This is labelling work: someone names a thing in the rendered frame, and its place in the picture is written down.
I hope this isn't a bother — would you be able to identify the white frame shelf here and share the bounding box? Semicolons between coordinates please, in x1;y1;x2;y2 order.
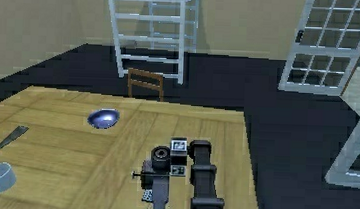
324;101;360;190

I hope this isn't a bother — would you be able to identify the black calculator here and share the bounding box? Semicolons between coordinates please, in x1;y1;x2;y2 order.
141;188;154;203

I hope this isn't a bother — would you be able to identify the black door handle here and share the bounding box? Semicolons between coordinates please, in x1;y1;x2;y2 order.
294;29;305;44

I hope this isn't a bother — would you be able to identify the white ladder shelf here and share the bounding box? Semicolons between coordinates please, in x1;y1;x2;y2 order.
103;0;201;86

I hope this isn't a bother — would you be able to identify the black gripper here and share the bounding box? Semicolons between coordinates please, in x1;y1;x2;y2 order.
130;144;173;189

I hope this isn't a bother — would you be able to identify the dark grey knife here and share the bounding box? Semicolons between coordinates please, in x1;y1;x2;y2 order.
0;124;30;154

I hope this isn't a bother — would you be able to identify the white glass-paned door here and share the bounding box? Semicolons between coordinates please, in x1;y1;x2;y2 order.
277;0;360;98

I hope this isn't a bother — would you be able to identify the blue metal bowl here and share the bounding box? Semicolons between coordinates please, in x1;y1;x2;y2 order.
86;107;121;130

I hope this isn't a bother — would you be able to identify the wooden table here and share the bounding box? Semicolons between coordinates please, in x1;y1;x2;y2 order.
0;84;266;209

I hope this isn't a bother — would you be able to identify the brown wooden chair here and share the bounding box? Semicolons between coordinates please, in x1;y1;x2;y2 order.
126;68;166;102

